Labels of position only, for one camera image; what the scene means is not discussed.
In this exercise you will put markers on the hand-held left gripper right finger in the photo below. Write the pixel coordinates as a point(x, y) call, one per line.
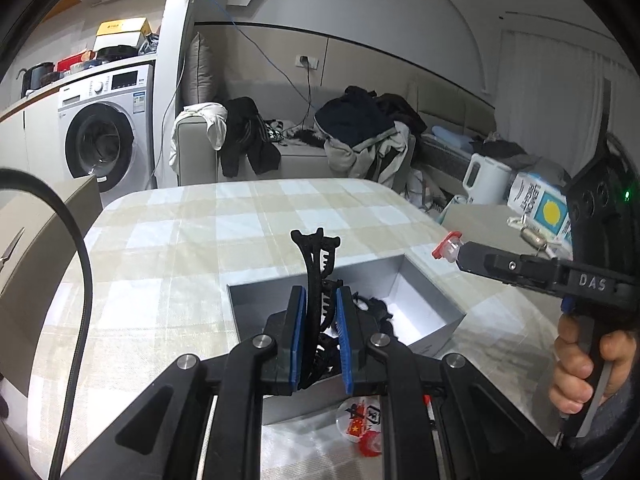
point(345, 340)

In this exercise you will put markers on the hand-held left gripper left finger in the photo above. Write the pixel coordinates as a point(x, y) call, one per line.
point(298, 340)

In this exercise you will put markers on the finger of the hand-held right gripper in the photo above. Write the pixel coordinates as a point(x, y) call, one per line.
point(510, 267)

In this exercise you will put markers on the small black hair clip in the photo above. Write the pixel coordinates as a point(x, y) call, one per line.
point(327, 355)

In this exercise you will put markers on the red and clear hair clip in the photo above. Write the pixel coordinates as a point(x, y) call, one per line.
point(447, 247)

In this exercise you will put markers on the long black claw hair clip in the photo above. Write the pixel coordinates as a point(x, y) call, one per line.
point(315, 260)

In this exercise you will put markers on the clear badge with red print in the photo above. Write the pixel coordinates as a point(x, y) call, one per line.
point(357, 422)

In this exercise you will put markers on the silver cardboard box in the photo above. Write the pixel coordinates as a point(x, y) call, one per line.
point(435, 315)

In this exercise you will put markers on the person's right forearm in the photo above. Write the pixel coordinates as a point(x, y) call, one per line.
point(620, 420)

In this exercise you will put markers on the person's right hand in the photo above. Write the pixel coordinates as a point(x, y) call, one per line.
point(567, 370)

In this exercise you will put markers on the small metal object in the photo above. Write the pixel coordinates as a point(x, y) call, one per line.
point(535, 237)

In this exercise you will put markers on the blue and white package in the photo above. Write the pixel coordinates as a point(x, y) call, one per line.
point(545, 210)

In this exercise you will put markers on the flat brown cardboard box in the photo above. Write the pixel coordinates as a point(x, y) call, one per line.
point(480, 220)

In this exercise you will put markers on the white jug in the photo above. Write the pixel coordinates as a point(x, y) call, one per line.
point(485, 180)

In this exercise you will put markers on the checked tablecloth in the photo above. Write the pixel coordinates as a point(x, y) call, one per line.
point(190, 240)

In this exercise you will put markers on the grey sofa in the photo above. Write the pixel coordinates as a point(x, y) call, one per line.
point(300, 160)

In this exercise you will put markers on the black garment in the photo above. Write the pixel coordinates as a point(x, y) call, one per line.
point(247, 135)

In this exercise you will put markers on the pile of dark clothes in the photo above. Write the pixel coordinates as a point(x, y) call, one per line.
point(355, 120)

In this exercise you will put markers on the white garment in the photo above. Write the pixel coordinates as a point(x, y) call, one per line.
point(210, 120)

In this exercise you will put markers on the large brown cardboard box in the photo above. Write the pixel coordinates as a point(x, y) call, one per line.
point(35, 260)

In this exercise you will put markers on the grey pillow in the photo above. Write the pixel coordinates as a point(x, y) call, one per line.
point(200, 72)

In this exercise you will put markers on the white washing machine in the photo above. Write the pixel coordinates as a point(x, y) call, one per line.
point(100, 130)

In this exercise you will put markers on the kitchen counter cabinet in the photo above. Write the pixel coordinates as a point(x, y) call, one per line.
point(30, 135)

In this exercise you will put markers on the red container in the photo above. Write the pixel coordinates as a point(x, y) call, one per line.
point(72, 62)

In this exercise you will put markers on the yellow cardboard box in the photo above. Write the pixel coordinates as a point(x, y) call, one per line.
point(122, 26)

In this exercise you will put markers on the white wall socket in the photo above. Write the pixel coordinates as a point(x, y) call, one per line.
point(307, 61)

